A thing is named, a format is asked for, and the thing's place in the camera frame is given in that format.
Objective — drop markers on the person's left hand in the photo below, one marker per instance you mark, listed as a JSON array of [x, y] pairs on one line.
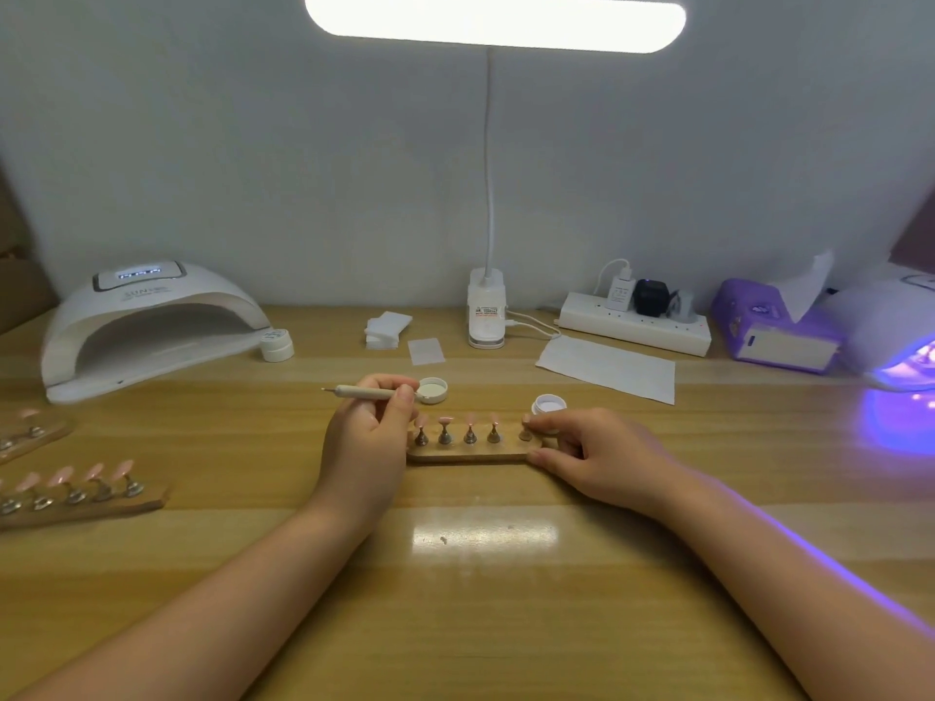
[[365, 460]]

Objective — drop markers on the person's right hand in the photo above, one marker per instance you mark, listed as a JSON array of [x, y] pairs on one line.
[[614, 457]]

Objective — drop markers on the grey dotting pen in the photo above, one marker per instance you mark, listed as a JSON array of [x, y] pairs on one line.
[[358, 391]]

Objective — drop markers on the white gel jar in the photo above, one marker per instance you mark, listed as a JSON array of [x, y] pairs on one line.
[[548, 404]]

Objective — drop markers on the wooden nail holder strip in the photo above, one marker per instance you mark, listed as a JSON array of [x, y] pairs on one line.
[[482, 453]]

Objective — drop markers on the white nail lamp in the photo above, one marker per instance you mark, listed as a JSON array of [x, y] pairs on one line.
[[891, 321], [146, 306]]

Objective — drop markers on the wooden stands with pink nails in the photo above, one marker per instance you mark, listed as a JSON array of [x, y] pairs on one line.
[[81, 489]]

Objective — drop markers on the person's right forearm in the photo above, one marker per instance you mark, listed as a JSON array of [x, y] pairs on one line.
[[796, 606]]

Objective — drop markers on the person's left forearm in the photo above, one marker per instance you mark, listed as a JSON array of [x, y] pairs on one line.
[[190, 628]]

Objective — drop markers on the white desk lamp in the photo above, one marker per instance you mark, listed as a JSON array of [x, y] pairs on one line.
[[497, 22]]

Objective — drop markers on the white paper sheet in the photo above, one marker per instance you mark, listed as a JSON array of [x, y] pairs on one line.
[[607, 369]]

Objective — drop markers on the white jar lid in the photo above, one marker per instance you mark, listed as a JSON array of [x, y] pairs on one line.
[[433, 388]]

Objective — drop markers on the small white paper square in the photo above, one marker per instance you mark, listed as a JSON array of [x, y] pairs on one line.
[[425, 350]]

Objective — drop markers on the stack of white cotton pads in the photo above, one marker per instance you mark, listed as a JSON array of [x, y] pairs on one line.
[[387, 330]]

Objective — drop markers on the white power strip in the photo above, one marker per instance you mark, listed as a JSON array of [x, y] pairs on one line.
[[636, 325]]

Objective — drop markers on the small closed white jar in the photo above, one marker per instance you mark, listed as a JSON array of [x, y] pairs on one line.
[[276, 346]]

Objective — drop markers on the black plug adapter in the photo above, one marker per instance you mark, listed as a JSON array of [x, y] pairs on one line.
[[652, 298]]

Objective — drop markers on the white charger plug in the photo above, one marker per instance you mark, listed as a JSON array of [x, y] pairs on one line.
[[621, 292]]

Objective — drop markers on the grey plug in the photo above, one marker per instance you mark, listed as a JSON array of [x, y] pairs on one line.
[[684, 306]]

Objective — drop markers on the purple tissue box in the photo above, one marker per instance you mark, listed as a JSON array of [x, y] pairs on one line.
[[753, 328]]

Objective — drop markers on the white tissue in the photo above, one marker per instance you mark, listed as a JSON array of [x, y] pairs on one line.
[[807, 284]]

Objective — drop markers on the brown wooden board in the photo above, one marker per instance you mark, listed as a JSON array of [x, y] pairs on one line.
[[918, 233]]

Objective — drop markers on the brown cardboard box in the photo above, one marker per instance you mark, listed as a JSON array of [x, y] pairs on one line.
[[22, 270]]

